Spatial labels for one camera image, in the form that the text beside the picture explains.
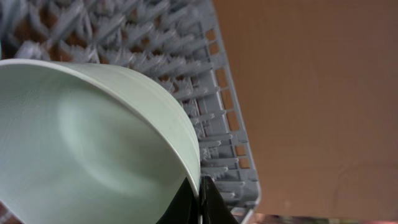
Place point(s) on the grey dishwasher rack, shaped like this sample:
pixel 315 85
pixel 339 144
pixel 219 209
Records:
pixel 176 43

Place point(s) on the green bowl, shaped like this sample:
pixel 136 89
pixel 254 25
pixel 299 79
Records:
pixel 92 143

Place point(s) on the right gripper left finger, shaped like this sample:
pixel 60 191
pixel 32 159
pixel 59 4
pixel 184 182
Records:
pixel 183 209

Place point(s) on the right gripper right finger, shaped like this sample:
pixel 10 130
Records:
pixel 213 208

